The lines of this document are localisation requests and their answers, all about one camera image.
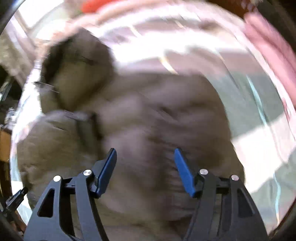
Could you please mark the beige lace curtain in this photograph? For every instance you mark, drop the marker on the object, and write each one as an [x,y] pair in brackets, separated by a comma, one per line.
[17,54]

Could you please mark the olive green down jacket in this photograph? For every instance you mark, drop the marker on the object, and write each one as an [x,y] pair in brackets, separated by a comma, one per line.
[89,108]

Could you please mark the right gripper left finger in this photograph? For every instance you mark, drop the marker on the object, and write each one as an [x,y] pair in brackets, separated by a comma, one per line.
[102,172]

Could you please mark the patchwork bed quilt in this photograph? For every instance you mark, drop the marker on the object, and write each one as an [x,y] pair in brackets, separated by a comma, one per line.
[192,37]

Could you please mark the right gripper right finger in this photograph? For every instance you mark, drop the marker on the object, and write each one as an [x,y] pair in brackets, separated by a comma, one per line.
[191,180]

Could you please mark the pink folded garment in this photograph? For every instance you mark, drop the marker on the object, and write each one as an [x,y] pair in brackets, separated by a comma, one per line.
[274,48]

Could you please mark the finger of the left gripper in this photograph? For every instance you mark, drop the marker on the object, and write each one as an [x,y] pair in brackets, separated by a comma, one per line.
[17,199]

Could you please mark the orange carrot plush toy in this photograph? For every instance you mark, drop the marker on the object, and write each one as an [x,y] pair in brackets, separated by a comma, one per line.
[91,6]

